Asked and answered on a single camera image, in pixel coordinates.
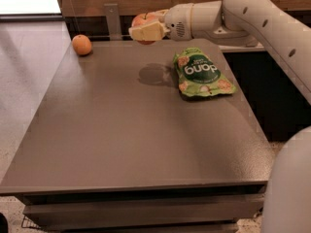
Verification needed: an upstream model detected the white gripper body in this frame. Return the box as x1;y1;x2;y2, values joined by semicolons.
164;3;193;41

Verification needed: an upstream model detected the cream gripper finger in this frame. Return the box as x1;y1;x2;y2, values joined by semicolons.
152;9;168;21
129;20;169;42

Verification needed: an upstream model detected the red apple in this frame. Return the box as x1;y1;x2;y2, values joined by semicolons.
131;13;158;45

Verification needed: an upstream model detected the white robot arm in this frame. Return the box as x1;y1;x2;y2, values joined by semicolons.
129;0;311;233

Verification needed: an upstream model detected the green snack bag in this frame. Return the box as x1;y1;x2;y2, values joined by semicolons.
173;48;236;97

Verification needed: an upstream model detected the orange fruit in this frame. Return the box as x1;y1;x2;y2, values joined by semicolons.
72;34;92;55

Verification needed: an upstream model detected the grey drawer cabinet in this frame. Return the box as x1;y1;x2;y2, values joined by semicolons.
1;41;274;233

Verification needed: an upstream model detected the left metal wall bracket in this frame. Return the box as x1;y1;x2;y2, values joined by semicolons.
104;3;122;41

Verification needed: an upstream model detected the horizontal metal rail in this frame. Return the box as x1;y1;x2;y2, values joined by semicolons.
87;34;132;41

